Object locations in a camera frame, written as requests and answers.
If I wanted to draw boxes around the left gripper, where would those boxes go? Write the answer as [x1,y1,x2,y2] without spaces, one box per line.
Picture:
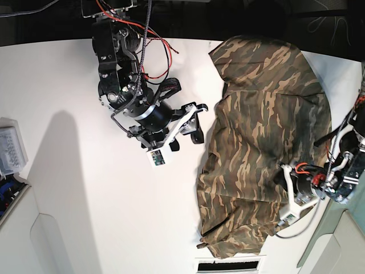
[273,163,326,212]

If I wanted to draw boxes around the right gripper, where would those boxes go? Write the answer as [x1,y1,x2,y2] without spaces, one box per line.
[111,99,208,151]

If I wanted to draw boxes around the camouflage t-shirt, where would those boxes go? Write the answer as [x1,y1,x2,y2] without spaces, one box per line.
[197,35,331,259]

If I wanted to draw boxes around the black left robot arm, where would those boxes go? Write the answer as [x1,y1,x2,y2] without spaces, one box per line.
[274,62,364,222]

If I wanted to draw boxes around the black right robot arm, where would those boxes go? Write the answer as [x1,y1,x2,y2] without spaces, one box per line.
[81,1,208,151]

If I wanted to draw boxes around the white slotted table vent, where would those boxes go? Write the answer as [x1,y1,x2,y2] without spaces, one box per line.
[194,255,266,274]

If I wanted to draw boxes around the clear plastic screw box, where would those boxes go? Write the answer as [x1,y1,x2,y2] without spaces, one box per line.
[1,117,28,176]

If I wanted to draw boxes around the grey tray with blue items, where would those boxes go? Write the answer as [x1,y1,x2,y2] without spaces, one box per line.
[1,174,31,226]

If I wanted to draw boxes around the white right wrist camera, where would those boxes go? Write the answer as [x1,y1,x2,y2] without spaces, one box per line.
[146,146,173,167]

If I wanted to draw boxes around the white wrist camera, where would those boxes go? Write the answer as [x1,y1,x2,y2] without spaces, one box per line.
[146,146,173,167]
[278,207,301,227]

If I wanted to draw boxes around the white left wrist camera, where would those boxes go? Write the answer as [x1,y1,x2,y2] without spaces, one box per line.
[278,207,301,227]

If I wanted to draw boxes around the braided camera cable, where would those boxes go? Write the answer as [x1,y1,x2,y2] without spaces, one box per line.
[273,114,354,239]

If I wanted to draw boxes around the grey floor cable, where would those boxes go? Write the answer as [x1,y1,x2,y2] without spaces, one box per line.
[306,0,354,48]

